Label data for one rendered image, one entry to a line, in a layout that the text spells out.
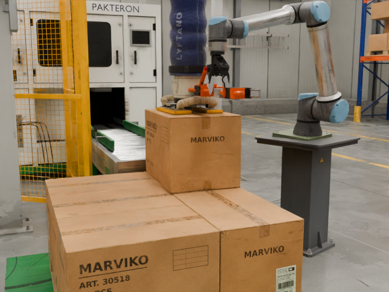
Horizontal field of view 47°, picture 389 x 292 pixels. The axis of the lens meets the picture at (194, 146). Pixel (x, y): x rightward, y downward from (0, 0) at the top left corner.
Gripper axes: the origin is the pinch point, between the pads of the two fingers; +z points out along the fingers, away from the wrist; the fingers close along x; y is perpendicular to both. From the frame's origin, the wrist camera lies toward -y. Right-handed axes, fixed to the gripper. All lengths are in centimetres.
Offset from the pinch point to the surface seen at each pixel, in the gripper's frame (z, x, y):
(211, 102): 6.5, -5.4, 22.5
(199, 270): 68, 30, -50
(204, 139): 25.1, 3.4, 10.8
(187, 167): 39.4, 12.8, 11.1
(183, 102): 5.8, 11.0, 22.8
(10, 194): 78, 105, 145
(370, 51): -63, -686, 668
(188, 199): 53, 17, -1
